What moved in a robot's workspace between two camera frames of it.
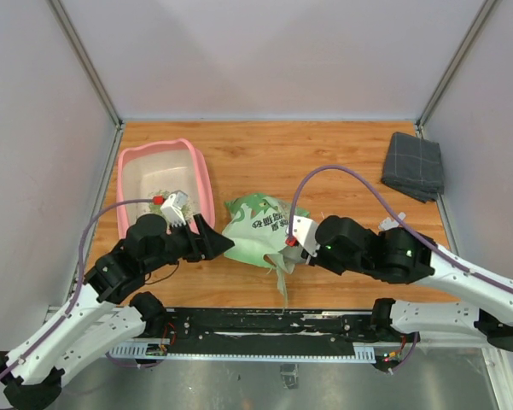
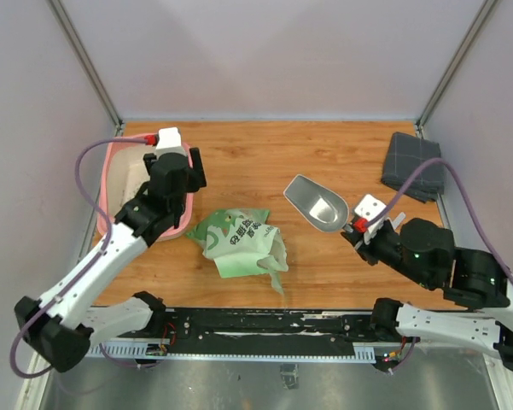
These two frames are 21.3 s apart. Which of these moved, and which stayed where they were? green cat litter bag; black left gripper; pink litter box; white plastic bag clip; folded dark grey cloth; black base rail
Moved: green cat litter bag; pink litter box; black left gripper
Stayed: folded dark grey cloth; black base rail; white plastic bag clip
